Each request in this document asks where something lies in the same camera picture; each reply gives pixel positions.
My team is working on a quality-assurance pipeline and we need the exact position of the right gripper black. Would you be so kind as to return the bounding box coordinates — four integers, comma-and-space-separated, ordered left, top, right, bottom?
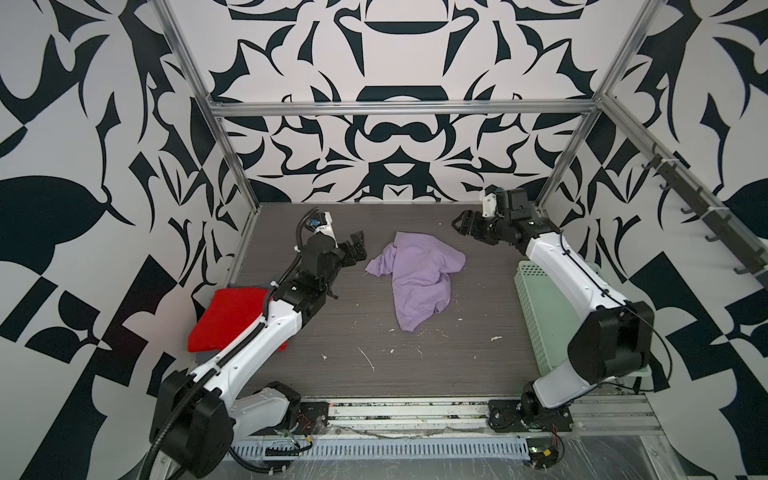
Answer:
451, 209, 512, 244

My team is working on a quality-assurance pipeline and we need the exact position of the purple t shirt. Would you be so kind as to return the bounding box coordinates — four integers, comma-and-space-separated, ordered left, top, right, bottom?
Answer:
365, 232, 466, 332

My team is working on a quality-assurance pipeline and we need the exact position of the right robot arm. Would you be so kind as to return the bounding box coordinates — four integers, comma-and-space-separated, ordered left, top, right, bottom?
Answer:
451, 186, 655, 421

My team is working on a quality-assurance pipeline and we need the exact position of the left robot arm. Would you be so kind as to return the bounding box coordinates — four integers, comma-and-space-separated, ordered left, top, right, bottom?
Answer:
138, 227, 367, 479

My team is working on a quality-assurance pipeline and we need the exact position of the green plastic basket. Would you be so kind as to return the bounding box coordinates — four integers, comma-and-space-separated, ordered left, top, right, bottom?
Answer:
515, 261, 652, 383

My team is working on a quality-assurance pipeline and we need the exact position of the red folded t shirt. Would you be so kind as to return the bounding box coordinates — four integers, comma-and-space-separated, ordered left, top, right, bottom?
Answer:
187, 287, 268, 353

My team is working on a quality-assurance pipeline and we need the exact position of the small electronics board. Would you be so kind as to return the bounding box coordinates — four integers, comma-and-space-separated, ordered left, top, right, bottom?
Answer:
524, 435, 564, 472

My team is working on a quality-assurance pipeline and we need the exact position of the black hook rack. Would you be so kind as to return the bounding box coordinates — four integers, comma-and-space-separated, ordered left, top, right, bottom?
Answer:
643, 143, 767, 290

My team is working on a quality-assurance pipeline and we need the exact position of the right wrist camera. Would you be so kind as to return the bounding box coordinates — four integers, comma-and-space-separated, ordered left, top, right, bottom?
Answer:
482, 193, 498, 218

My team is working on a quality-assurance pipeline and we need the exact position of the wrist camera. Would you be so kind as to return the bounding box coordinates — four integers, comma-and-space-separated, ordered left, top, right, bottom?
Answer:
305, 211, 335, 239
482, 193, 498, 218

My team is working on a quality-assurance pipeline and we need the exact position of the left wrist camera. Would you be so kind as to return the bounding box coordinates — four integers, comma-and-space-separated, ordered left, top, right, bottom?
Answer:
305, 211, 335, 239

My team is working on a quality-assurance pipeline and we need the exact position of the aluminium frame crossbar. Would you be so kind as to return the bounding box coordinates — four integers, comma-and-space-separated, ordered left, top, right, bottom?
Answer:
208, 99, 596, 118

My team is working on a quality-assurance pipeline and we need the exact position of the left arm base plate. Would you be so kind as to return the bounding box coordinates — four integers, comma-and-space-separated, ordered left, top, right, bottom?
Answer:
251, 401, 330, 436

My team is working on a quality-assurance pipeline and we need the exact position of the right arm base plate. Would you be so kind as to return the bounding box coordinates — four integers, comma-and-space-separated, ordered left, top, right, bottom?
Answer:
487, 398, 573, 433

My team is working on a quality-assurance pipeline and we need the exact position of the aluminium mounting rail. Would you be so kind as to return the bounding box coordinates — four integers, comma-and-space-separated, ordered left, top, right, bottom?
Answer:
224, 395, 664, 442

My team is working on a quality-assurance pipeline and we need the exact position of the white slotted cable duct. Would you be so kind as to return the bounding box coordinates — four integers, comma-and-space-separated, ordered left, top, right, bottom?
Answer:
234, 438, 530, 461

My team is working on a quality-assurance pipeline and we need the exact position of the black corrugated cable hose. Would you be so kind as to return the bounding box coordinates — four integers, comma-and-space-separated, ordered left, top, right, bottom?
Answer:
227, 437, 313, 476

